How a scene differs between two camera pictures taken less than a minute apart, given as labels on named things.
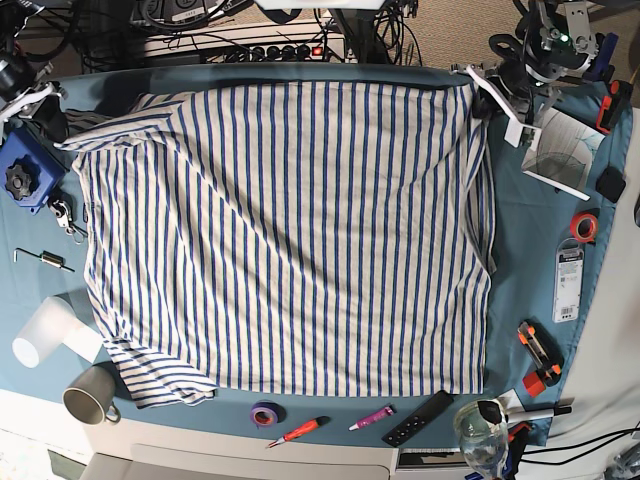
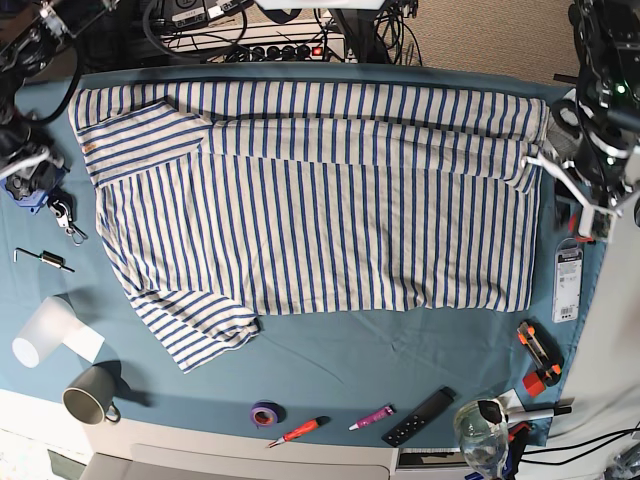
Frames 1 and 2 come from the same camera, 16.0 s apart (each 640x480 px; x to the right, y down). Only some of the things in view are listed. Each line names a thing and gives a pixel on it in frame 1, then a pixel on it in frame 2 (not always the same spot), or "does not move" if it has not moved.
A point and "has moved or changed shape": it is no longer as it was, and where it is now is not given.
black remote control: (419, 418) does not move
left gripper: (516, 80) → (601, 164)
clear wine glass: (481, 428) does not move
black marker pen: (513, 416) does not move
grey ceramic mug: (90, 396) does not move
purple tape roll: (267, 413) does not move
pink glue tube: (389, 409) does not move
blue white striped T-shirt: (304, 239) has moved or changed shape
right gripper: (49, 113) → (37, 170)
